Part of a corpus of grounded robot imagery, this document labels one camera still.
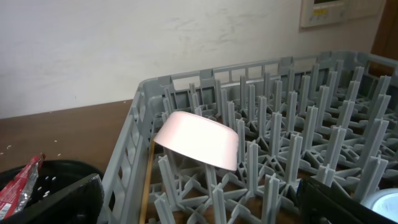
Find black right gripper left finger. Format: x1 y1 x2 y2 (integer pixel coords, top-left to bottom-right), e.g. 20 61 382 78
1 174 104 224

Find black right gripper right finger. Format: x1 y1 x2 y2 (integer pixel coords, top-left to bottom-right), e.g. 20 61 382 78
297 177 395 224

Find light blue cup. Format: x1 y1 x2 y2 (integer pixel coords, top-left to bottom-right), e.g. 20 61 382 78
360 188 398 222

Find red snack wrapper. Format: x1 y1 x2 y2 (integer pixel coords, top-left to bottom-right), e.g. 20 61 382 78
1 154 45 220

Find pink bowl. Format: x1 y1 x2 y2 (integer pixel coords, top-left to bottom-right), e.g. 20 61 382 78
154 111 239 171

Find grey dishwasher rack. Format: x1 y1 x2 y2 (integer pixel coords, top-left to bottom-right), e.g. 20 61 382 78
98 51 397 223

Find black round tray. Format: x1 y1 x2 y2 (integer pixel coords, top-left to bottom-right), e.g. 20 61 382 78
0 159 105 224

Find white wall panel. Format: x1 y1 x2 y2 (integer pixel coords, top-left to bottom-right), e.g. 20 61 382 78
300 0 384 28

